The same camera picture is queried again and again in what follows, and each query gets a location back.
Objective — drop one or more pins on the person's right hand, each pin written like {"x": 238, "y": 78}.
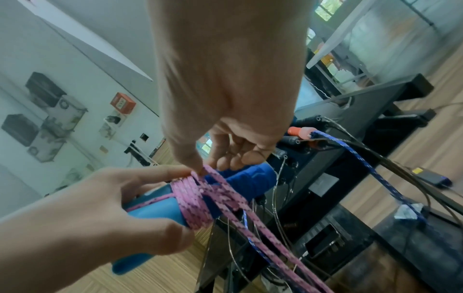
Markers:
{"x": 231, "y": 71}

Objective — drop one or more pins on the person's left hand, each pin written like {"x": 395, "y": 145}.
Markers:
{"x": 72, "y": 229}

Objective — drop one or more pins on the red alarm box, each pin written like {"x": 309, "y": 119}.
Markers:
{"x": 123, "y": 102}

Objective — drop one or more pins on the white folding table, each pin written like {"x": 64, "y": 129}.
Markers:
{"x": 340, "y": 34}

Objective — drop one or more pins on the white socket with plug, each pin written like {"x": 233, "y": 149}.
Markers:
{"x": 114, "y": 120}

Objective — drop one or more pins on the black glossy low table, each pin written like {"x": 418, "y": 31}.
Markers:
{"x": 379, "y": 97}

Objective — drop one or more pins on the crumpled white wrapper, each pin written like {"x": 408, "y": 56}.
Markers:
{"x": 408, "y": 213}

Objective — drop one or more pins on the blue black power adapter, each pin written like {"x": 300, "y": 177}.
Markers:
{"x": 434, "y": 178}

